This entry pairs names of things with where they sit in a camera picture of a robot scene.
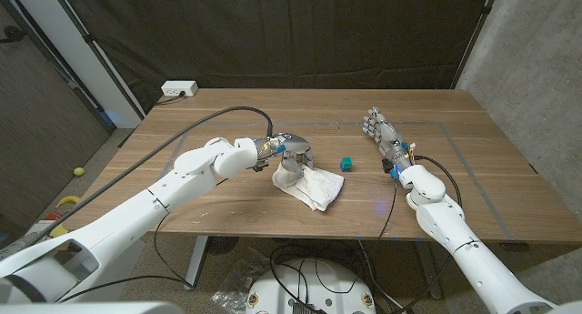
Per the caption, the black power strip cord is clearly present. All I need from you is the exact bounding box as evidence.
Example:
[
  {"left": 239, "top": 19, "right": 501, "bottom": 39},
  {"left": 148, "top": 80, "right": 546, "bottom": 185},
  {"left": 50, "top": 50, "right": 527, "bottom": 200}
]
[{"left": 156, "top": 91, "right": 187, "bottom": 106}]

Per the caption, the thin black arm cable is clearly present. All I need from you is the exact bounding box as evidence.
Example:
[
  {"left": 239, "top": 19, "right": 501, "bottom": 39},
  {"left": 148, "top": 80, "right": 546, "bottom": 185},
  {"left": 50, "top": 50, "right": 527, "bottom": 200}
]
[{"left": 56, "top": 177, "right": 228, "bottom": 304}]

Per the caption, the black round floor object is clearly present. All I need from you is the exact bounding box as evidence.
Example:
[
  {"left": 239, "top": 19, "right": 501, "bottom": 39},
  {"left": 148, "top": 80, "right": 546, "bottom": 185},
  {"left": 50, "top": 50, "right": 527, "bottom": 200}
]
[{"left": 206, "top": 236, "right": 240, "bottom": 256}]

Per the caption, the grey table leg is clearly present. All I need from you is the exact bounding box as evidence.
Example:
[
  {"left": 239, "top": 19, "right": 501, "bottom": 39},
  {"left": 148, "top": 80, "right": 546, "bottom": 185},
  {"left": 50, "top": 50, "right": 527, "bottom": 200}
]
[{"left": 413, "top": 240, "right": 445, "bottom": 301}]

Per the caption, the white table leg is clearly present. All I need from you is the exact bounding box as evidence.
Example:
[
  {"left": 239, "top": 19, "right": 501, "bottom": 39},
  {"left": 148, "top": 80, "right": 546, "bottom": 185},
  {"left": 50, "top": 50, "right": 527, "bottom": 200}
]
[{"left": 184, "top": 235, "right": 210, "bottom": 291}]

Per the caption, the white pillar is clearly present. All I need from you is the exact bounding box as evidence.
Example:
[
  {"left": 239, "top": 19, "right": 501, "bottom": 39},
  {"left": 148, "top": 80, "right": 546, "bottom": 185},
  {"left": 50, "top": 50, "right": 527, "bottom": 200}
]
[{"left": 8, "top": 0, "right": 142, "bottom": 129}]

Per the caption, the black base cable loop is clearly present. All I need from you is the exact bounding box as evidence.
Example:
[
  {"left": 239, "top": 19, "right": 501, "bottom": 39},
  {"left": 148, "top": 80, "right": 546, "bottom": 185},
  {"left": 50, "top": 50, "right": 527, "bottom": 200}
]
[{"left": 270, "top": 243, "right": 365, "bottom": 314}]

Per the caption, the short black wrist cable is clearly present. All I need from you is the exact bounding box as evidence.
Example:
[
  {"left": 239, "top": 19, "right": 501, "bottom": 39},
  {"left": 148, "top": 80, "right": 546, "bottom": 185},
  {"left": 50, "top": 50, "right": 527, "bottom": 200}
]
[{"left": 413, "top": 154, "right": 464, "bottom": 208}]

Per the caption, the black backdrop stand pole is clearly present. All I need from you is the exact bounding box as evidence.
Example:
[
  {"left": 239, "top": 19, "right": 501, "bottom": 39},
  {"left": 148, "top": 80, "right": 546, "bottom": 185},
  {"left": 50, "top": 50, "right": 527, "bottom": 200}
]
[
  {"left": 47, "top": 0, "right": 146, "bottom": 120},
  {"left": 451, "top": 0, "right": 501, "bottom": 90}
]

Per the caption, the clear plastic bag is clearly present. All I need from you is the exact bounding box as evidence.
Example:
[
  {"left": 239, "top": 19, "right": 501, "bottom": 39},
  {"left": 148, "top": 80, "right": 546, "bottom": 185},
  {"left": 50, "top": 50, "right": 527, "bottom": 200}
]
[{"left": 210, "top": 248, "right": 269, "bottom": 313}]

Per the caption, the white terry cloth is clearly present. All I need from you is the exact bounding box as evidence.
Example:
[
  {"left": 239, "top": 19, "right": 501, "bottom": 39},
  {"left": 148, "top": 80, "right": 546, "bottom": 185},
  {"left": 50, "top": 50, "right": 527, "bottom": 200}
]
[{"left": 271, "top": 162, "right": 346, "bottom": 212}]

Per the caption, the black backdrop curtain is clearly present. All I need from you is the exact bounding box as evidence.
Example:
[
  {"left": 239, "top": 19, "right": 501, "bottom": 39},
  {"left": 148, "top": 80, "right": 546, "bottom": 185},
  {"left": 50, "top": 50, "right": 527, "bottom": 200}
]
[{"left": 58, "top": 0, "right": 495, "bottom": 115}]

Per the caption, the long thin dark cable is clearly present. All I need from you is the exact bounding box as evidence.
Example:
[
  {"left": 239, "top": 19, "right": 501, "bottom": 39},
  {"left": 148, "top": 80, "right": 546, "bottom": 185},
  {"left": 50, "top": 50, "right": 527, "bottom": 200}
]
[{"left": 358, "top": 181, "right": 399, "bottom": 260}]

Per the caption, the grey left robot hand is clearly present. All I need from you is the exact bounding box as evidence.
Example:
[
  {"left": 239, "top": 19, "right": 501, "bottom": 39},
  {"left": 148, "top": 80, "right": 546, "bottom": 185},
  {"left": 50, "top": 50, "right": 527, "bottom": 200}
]
[{"left": 253, "top": 132, "right": 315, "bottom": 174}]

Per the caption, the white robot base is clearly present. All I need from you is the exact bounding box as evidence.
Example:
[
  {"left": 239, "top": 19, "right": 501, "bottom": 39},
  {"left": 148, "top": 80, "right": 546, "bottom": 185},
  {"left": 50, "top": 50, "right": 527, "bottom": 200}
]
[{"left": 245, "top": 258, "right": 377, "bottom": 314}]

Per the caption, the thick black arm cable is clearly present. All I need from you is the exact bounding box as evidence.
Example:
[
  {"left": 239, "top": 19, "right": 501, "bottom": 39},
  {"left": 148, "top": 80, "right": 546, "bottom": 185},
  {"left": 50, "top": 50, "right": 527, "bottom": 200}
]
[{"left": 20, "top": 106, "right": 274, "bottom": 251}]

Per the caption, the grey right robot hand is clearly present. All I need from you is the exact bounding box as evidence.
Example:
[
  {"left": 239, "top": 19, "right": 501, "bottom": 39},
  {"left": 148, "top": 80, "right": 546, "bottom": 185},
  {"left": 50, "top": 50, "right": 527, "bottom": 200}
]
[{"left": 362, "top": 106, "right": 416, "bottom": 170}]

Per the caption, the white power strip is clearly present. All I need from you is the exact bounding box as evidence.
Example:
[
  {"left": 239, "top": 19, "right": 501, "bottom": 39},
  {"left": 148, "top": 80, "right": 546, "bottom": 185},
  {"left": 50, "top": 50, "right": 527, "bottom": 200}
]
[{"left": 160, "top": 80, "right": 199, "bottom": 98}]

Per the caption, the yellow toy banana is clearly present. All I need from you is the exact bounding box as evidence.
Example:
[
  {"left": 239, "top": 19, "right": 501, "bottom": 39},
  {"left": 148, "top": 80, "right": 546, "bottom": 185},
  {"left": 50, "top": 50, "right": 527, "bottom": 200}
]
[{"left": 55, "top": 195, "right": 82, "bottom": 209}]

